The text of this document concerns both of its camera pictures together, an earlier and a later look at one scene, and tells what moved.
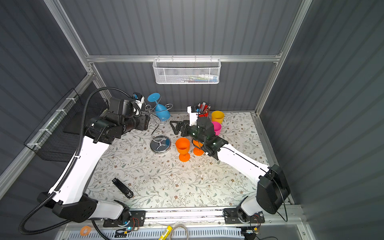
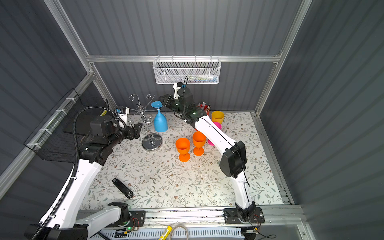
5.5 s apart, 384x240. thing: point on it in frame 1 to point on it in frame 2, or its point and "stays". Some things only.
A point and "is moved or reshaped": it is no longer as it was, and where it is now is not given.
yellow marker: (166, 233) stays
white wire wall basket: (186, 71) stays
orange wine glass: (183, 146) stays
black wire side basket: (57, 140) stays
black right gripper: (185, 124) to (170, 100)
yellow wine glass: (217, 116) stays
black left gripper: (143, 122) to (131, 135)
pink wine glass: (217, 127) stays
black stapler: (128, 193) stays
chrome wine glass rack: (159, 143) is moved or reshaped
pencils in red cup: (204, 110) stays
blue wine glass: (161, 111) to (160, 121)
